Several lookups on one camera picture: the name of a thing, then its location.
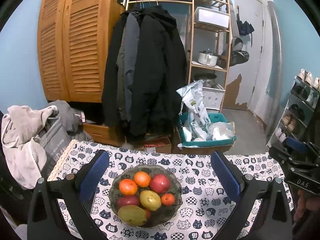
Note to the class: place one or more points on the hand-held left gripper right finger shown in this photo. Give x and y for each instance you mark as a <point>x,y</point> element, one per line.
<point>226,177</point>

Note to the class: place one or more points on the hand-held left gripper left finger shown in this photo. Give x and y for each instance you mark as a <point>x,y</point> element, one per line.
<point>96,175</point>

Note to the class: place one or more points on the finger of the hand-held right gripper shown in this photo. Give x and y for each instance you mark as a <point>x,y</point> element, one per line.
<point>280,155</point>
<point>296,142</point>

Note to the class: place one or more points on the large orange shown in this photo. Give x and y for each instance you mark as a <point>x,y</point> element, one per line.
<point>142,178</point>
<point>128,187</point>

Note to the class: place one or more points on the red apple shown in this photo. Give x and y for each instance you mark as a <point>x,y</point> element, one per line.
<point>128,201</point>
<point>160,183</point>

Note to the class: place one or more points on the green glass bowl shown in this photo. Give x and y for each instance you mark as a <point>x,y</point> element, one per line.
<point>175,182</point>

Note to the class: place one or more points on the green yellow mango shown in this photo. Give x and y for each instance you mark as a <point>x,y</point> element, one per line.
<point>132,215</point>

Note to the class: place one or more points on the yellow-green lemon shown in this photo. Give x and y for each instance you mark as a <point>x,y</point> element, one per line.
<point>150,200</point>

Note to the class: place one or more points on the small mandarin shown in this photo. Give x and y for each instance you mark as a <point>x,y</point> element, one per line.
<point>167,199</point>
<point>148,213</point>

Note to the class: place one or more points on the person's right hand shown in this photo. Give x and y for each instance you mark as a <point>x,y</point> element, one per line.
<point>306,202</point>

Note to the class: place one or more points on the shoe rack with shoes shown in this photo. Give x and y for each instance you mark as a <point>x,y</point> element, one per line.
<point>291,123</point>

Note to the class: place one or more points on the cat print tablecloth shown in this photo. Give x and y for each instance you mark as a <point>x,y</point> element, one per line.
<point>200,167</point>

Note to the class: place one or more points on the brown cardboard box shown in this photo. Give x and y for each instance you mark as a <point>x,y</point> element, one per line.
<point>207,150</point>

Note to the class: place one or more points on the teal box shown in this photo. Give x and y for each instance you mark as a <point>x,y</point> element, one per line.
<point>207,143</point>

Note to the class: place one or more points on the grey shoe rack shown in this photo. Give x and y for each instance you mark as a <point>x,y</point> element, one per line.
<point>297,102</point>

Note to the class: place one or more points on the wooden drawer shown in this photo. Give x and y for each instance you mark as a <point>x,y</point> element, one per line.
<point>100,132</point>

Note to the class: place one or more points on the clear plastic bag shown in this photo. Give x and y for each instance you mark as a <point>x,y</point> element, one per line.
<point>221,131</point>

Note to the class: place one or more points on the pink cloth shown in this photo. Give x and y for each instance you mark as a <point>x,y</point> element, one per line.
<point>81,117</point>

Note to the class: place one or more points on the red cardboard box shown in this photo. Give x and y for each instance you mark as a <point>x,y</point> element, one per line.
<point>157,145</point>

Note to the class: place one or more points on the grey clothes pile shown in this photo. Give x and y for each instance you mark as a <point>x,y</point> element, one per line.
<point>65,112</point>

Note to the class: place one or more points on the white lattice basket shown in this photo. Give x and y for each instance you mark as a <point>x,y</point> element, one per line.
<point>213,97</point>

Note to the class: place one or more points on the beige robe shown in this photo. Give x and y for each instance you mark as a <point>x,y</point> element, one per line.
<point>20,142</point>

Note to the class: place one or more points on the silver pipe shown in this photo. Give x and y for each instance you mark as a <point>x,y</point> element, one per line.
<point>275,55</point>

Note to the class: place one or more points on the white door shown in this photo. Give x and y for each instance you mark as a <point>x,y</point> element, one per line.
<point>252,55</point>

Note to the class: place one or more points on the grey white hanging cap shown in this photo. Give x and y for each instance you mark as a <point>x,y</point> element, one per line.
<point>237,43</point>

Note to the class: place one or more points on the steel cooking pot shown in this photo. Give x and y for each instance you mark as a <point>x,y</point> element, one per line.
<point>207,58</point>

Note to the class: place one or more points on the black coat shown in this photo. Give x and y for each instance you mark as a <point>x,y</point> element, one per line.
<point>155,67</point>

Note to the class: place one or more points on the grey coat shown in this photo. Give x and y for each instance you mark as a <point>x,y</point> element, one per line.
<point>131,55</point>

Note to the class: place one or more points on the wooden shelf rack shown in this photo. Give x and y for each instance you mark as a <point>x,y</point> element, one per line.
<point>190,55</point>

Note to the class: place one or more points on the wooden louvered wardrobe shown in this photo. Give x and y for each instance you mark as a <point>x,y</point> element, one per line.
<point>80,42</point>

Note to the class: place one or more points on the white storage bin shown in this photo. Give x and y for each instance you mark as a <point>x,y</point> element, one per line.
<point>212,17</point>

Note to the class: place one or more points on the wooden clothes rail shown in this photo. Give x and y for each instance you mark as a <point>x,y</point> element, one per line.
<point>162,2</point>

